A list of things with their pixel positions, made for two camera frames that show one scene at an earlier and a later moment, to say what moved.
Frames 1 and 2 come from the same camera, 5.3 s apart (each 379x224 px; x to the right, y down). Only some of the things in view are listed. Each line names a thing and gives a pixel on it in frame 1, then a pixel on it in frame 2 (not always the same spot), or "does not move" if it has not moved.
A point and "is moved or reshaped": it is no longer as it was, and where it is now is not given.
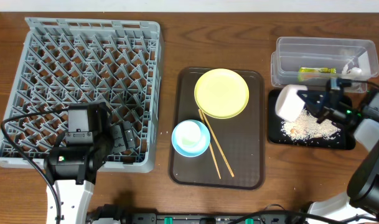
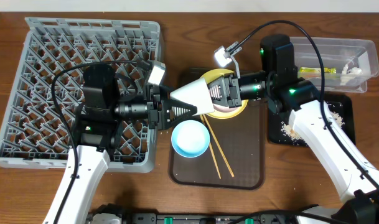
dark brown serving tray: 241,137 does not move
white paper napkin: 353,71 does not move
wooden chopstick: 218,145 does not move
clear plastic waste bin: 312,62 does not move
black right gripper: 323,104 → 233,91
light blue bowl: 191,138 does not move
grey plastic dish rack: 60,61 does not move
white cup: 188,134 → 197,94
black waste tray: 345,140 does not move
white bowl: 288,104 is moved or reshaped
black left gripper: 115,137 → 154,107
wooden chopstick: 203,122 does not move
